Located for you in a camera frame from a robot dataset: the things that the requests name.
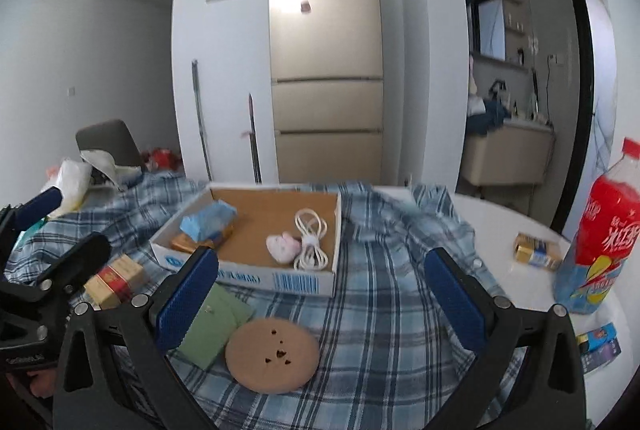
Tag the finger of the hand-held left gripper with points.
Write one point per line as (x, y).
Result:
(42, 205)
(75, 260)

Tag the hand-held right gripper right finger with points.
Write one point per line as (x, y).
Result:
(455, 305)

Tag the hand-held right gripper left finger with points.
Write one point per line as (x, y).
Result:
(185, 305)

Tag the green wallet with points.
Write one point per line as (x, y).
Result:
(220, 325)

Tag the red and gold cigarette pack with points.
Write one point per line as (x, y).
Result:
(115, 282)

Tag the blue and gold cigarette pack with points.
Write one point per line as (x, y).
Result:
(187, 242)

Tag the blue tissue packet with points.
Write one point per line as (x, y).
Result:
(207, 220)

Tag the white cardboard box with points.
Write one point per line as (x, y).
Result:
(260, 225)

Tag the small pink plush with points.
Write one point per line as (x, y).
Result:
(281, 247)

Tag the person's left hand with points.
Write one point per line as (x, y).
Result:
(40, 382)

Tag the wet wipes pack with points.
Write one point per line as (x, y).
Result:
(30, 232)

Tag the translucent white plastic bag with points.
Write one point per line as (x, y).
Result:
(70, 185)

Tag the blue plaid shirt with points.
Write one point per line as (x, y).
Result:
(380, 270)

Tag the grey chair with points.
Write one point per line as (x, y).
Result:
(107, 140)

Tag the red bag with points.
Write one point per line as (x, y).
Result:
(160, 158)

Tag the dark blue small box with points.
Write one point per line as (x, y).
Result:
(597, 349)

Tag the beige vanity cabinet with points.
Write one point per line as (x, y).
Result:
(505, 155)

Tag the red soda bottle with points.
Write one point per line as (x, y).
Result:
(600, 235)

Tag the dark blue cloth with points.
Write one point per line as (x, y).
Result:
(492, 118)

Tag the black faucet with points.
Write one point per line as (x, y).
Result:
(497, 88)

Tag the gold three-door refrigerator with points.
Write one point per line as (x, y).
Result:
(325, 60)

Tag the bathroom mirror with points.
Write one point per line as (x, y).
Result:
(490, 28)

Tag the black door frame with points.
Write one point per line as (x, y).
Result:
(582, 110)

